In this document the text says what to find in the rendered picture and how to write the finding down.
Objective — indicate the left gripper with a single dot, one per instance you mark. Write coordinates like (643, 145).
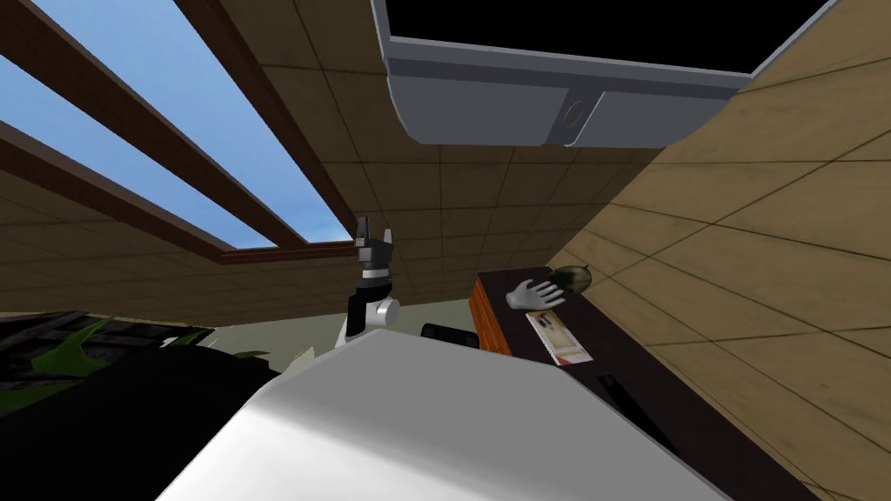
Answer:
(374, 256)

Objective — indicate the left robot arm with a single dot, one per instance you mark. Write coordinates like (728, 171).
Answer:
(379, 313)

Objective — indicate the white hand figure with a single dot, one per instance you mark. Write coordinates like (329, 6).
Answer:
(532, 296)

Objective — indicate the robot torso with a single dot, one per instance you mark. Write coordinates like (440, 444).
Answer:
(431, 424)

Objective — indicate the dark green round object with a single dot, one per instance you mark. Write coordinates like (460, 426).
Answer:
(572, 278)

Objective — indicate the white and red book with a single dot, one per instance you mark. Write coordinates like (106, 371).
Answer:
(559, 337)

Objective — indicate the brown framed window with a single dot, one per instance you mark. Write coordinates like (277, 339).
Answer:
(174, 104)

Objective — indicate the dark brown desk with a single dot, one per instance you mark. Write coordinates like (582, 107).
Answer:
(619, 337)

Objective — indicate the green leafy plant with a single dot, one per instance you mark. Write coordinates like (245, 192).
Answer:
(69, 356)

